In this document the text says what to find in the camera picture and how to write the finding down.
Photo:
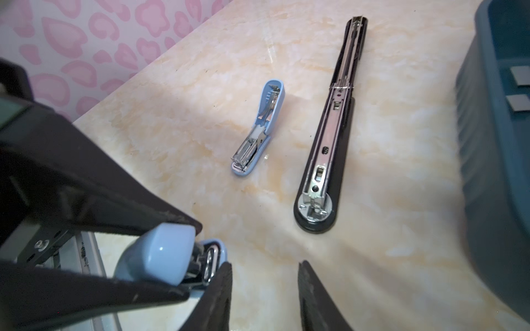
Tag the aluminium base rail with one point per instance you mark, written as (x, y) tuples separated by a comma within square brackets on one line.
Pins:
[(70, 251)]

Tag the teal plastic tray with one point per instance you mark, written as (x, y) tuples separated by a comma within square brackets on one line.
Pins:
[(494, 151)]

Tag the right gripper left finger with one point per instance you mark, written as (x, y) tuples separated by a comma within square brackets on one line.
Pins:
[(212, 311)]

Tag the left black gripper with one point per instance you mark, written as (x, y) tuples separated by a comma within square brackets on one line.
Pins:
[(55, 176)]

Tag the light blue mini stapler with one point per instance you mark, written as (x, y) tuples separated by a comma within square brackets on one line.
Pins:
[(169, 254), (250, 151)]

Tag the black stapler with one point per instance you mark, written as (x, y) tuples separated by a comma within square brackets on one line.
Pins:
[(317, 202)]

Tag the staple strip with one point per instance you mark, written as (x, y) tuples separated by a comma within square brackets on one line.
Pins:
[(519, 103), (521, 75)]

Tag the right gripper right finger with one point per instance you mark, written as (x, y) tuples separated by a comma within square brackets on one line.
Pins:
[(317, 309)]

